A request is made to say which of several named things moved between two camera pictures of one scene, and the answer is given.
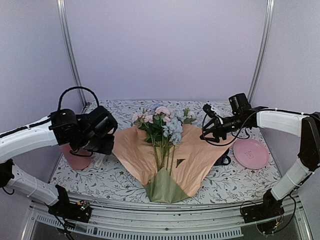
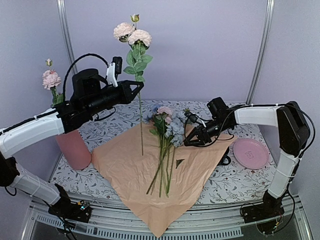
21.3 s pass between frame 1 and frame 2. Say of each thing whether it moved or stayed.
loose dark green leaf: stayed
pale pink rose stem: moved
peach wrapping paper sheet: moved
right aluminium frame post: stayed
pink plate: stayed
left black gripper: moved
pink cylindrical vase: stayed
